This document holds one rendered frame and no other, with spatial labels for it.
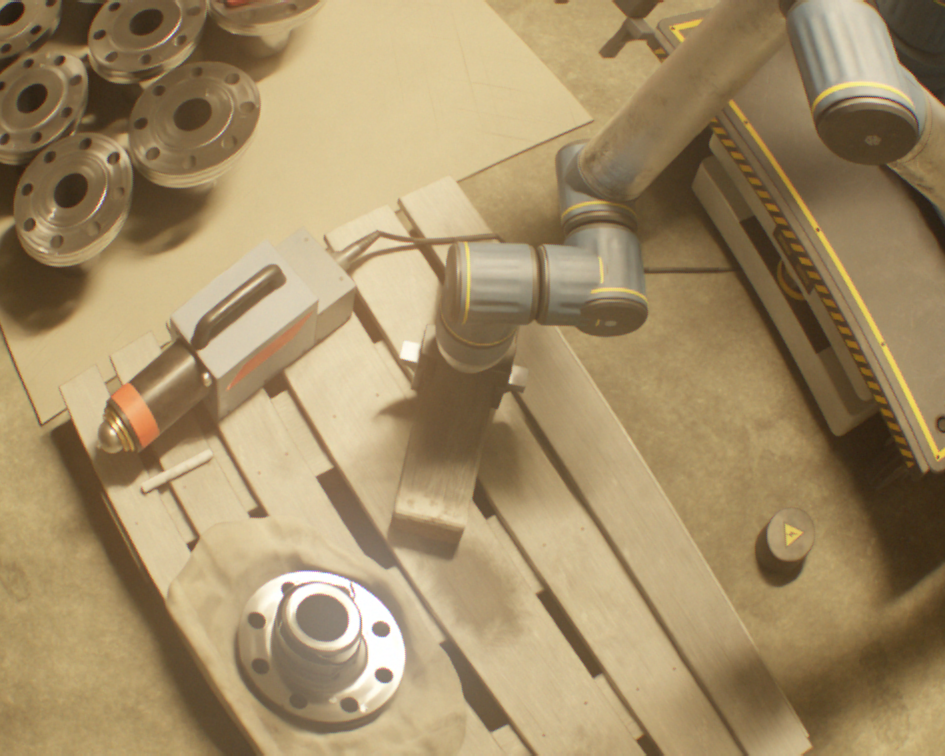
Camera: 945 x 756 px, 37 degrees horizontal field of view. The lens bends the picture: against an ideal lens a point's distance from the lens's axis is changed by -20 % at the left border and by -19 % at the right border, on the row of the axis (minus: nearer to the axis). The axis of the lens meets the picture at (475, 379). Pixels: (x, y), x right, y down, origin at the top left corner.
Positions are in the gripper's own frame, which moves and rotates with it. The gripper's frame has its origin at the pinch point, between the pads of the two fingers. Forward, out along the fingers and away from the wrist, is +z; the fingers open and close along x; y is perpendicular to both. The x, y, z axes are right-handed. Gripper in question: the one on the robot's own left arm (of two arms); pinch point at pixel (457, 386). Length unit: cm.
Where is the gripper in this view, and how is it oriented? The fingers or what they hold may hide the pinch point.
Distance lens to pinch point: 258.7
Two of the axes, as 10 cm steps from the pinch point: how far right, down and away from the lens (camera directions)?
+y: -1.9, 8.9, -4.2
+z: -1.3, 4.0, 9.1
